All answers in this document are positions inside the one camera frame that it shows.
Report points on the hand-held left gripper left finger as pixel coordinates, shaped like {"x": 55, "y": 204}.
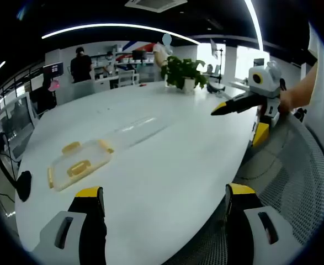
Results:
{"x": 91, "y": 237}

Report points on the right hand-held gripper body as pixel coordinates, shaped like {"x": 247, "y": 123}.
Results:
{"x": 266, "y": 85}

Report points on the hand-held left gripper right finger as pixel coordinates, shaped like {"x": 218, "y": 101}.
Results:
{"x": 240, "y": 234}

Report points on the clear box with yellow buckles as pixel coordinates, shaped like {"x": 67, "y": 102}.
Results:
{"x": 79, "y": 163}

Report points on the person's right hand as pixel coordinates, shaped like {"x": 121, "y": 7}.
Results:
{"x": 287, "y": 100}

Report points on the grey mesh office chair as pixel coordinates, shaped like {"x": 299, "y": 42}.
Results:
{"x": 294, "y": 171}

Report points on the green potted plant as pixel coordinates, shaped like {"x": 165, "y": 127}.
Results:
{"x": 182, "y": 71}

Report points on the straight ceiling light strip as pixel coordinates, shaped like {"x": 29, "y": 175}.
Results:
{"x": 255, "y": 19}

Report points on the small black pad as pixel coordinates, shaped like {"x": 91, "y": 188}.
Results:
{"x": 24, "y": 186}

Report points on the white chair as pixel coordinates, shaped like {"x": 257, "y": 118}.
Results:
{"x": 128, "y": 78}

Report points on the white storage shelf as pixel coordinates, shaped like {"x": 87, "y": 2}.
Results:
{"x": 128, "y": 62}

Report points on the ceiling air vent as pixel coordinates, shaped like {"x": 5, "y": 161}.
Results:
{"x": 156, "y": 4}

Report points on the long curved ceiling light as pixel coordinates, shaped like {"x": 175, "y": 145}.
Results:
{"x": 117, "y": 26}

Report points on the pink cloth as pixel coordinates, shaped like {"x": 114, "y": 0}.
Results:
{"x": 54, "y": 85}

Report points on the dark computer monitor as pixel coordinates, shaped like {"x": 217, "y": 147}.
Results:
{"x": 52, "y": 69}

